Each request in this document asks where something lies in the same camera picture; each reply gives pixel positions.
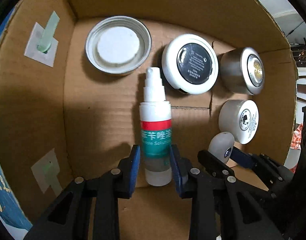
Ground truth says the small white rounded device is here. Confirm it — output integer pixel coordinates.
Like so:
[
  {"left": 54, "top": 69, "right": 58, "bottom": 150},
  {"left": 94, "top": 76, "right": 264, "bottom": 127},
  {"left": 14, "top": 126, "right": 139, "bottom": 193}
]
[{"left": 208, "top": 132, "right": 234, "bottom": 164}]

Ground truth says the white cream jar green print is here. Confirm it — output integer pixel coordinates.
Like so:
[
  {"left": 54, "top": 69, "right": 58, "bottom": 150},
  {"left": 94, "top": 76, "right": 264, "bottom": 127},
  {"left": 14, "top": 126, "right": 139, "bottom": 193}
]
[{"left": 218, "top": 100, "right": 260, "bottom": 145}]

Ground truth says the white green spray bottle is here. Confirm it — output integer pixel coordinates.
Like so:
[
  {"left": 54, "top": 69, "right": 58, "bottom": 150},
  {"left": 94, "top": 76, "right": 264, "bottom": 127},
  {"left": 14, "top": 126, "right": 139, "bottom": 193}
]
[{"left": 139, "top": 67, "right": 172, "bottom": 187}]

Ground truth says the silver metal tin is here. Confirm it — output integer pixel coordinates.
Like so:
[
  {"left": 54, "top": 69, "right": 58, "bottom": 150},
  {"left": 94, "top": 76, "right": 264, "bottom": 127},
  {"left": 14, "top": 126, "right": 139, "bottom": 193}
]
[{"left": 219, "top": 47, "right": 265, "bottom": 95}]

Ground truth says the white jar black label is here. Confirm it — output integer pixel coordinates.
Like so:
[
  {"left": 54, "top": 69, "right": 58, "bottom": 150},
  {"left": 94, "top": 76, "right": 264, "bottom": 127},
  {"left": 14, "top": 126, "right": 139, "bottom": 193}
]
[{"left": 162, "top": 34, "right": 219, "bottom": 95}]

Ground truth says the gold jar lid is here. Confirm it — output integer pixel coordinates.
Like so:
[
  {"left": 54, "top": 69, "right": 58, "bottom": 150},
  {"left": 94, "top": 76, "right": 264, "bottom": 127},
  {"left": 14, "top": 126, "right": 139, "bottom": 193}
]
[{"left": 84, "top": 16, "right": 152, "bottom": 75}]

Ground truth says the orange white patterned cloth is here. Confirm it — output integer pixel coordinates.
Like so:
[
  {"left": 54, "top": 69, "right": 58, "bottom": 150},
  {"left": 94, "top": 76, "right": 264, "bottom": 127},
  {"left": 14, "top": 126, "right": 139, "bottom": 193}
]
[{"left": 290, "top": 124, "right": 303, "bottom": 150}]

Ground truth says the open cardboard box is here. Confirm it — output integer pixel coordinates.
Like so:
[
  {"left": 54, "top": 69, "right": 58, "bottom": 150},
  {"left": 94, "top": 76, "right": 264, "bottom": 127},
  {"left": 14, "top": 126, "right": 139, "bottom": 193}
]
[{"left": 0, "top": 0, "right": 301, "bottom": 240}]

